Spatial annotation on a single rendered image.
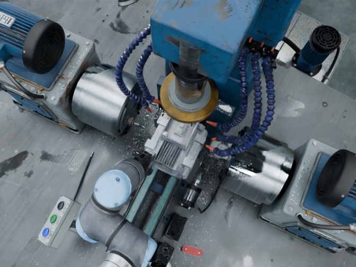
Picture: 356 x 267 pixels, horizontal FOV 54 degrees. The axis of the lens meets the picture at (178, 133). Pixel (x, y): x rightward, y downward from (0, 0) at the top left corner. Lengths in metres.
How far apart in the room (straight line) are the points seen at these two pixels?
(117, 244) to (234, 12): 0.65
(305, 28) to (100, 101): 1.54
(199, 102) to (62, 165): 0.79
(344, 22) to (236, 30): 2.41
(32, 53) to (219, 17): 0.66
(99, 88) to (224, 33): 0.67
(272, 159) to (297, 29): 1.32
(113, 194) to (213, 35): 0.47
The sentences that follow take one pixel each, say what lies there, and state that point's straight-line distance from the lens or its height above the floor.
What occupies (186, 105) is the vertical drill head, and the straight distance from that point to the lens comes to 1.04.
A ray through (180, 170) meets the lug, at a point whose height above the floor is 1.09.
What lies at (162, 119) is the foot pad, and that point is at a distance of 1.32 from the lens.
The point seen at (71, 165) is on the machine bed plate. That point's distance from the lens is 1.62.
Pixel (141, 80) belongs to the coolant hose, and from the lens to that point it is 1.15.
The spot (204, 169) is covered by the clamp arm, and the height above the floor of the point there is 1.25.
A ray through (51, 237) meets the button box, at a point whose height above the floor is 1.08.
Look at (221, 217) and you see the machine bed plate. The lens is 1.55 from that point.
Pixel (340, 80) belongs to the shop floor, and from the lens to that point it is 2.86.
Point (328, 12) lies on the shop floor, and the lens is 3.13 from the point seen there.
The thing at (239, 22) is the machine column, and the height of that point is 1.71.
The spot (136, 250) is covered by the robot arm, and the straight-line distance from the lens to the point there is 0.98.
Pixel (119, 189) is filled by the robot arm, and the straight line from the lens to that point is 0.92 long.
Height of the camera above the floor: 2.33
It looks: 73 degrees down
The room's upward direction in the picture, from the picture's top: 4 degrees clockwise
